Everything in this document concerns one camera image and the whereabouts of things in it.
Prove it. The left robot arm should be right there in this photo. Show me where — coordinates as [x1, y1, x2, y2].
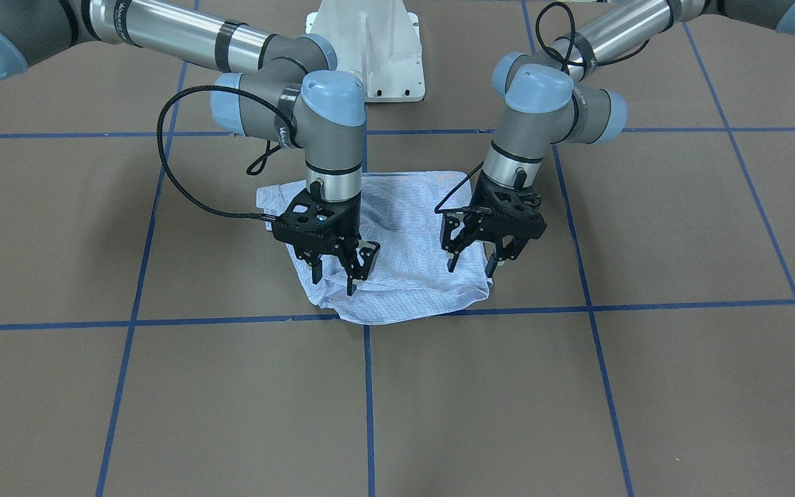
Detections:
[435, 1, 795, 277]

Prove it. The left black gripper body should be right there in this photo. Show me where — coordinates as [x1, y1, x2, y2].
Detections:
[468, 169, 547, 243]

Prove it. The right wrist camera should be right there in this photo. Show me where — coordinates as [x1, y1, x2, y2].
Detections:
[273, 195, 343, 233]

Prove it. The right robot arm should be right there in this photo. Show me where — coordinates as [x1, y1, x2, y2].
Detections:
[0, 1, 380, 295]

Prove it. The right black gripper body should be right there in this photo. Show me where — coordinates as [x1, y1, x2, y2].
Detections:
[272, 190, 362, 266]

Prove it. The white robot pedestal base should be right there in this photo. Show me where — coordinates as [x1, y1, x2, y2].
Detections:
[305, 1, 426, 104]

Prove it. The light blue striped shirt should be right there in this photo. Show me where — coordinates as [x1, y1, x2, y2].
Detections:
[293, 170, 490, 325]

